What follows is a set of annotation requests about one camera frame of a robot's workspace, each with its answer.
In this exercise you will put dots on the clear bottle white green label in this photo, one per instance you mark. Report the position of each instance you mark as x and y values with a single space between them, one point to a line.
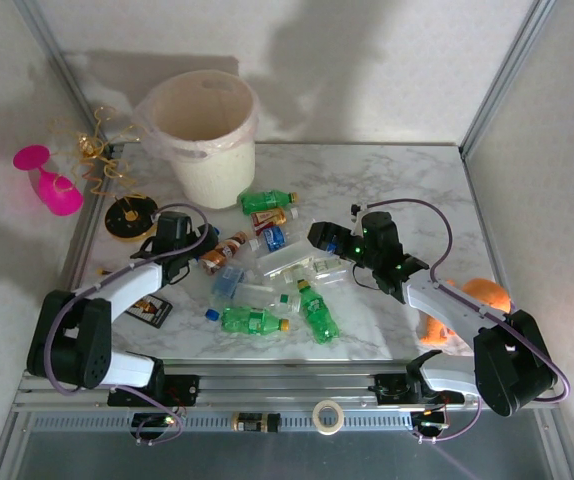
328 266

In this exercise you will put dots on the blue label bottle white cap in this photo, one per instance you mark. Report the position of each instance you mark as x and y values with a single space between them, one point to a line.
274 237

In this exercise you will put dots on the red label tea bottle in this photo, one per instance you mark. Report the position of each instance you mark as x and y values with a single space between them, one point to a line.
267 218

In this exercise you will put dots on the green bottle yellow cap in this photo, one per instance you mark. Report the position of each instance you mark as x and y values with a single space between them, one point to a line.
267 201
247 321
319 315

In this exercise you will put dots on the blue tinted square bottle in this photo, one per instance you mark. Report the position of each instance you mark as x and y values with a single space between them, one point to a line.
227 282

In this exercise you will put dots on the clear bottle green cap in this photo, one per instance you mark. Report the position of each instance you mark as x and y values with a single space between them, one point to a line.
259 296

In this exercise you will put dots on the dark blue bottle cap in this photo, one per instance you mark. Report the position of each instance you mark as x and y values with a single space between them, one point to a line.
212 315

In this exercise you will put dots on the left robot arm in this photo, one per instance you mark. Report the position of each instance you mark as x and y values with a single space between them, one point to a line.
72 350

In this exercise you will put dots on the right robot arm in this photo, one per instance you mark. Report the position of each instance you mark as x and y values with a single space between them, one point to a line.
512 365

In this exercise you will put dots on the cream waste bin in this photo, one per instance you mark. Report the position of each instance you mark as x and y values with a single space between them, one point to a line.
217 172

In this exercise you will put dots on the translucent plastic bin liner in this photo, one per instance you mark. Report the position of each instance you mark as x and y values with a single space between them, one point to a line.
143 122

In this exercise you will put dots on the black picture card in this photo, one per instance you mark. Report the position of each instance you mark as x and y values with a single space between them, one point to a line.
149 310

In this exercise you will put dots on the pink plastic goblet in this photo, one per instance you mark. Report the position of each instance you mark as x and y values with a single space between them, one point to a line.
59 197

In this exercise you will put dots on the orange plush toy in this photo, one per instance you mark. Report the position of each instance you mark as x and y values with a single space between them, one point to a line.
487 295

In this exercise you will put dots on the white tape roll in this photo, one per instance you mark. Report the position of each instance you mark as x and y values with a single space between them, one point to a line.
315 416

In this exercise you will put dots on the black gold cylinder device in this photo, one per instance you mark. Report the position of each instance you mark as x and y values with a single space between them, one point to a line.
254 423

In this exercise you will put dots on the small black circuit board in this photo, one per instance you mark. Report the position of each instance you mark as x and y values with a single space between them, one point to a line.
432 424
149 421

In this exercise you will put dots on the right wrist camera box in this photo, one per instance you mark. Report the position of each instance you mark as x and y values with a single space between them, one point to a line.
356 207

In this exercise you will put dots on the aluminium rail frame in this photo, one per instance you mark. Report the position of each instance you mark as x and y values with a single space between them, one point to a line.
287 387

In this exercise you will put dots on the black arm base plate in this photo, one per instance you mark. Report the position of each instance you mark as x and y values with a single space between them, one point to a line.
389 395
187 387

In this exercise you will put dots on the aluminium corner post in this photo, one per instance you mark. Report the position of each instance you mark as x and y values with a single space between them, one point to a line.
506 75
56 55

